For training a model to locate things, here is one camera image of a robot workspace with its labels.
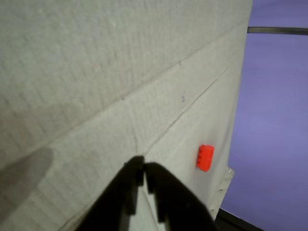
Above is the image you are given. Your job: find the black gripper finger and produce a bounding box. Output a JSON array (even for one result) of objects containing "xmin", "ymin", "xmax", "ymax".
[
  {"xmin": 74, "ymin": 155, "xmax": 145, "ymax": 231},
  {"xmin": 145, "ymin": 162, "xmax": 218, "ymax": 231}
]

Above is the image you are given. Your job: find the black flat edge strip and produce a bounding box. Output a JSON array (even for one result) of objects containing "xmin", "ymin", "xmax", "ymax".
[{"xmin": 215, "ymin": 208, "xmax": 268, "ymax": 231}]

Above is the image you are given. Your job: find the grey metal bar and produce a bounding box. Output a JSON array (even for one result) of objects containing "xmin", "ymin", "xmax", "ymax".
[{"xmin": 247, "ymin": 26, "xmax": 308, "ymax": 36}]

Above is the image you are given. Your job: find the grey cardboard sheet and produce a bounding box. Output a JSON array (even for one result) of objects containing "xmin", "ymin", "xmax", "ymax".
[{"xmin": 0, "ymin": 0, "xmax": 254, "ymax": 231}]

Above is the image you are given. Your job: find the red lego block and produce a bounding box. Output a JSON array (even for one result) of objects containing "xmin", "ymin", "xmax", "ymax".
[{"xmin": 196, "ymin": 144, "xmax": 215, "ymax": 173}]

